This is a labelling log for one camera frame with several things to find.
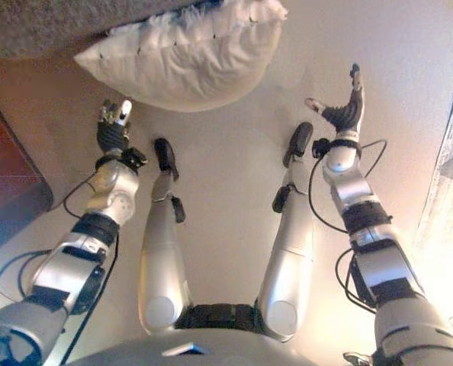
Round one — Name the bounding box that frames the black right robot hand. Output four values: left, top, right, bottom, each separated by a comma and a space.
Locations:
304, 63, 367, 135

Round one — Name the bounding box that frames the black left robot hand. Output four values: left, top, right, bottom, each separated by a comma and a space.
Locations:
95, 98, 134, 157

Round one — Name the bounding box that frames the white fringed cushion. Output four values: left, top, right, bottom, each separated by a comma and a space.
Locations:
72, 0, 288, 112

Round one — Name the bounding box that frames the brown plush sofa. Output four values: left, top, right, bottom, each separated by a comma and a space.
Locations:
0, 0, 212, 63

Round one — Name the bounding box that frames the dark red furniture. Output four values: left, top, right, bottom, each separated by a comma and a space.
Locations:
0, 82, 55, 268

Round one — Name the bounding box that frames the silver left robot leg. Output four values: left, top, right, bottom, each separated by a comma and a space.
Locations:
137, 137, 193, 337

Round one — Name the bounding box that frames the silver robot leg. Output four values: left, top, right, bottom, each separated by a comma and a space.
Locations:
256, 121, 316, 343
137, 137, 193, 337

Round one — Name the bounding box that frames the silver right robot leg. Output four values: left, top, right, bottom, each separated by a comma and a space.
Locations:
256, 121, 316, 343

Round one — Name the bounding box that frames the grey robot torso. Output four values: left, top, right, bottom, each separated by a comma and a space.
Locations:
64, 303, 349, 366

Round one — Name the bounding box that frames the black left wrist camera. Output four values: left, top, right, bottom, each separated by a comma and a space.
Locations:
121, 148, 149, 172

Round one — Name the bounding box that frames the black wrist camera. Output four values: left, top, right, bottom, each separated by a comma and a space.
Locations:
312, 139, 331, 160
121, 148, 149, 172

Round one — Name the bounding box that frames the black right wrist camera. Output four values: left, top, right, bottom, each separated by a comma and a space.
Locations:
312, 139, 331, 160

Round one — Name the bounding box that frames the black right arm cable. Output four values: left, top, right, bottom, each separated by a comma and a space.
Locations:
306, 139, 390, 316

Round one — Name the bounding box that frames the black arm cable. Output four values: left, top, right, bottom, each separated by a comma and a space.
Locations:
0, 171, 120, 366
306, 139, 390, 316

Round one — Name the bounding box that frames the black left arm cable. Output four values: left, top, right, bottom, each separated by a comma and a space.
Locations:
0, 171, 120, 366

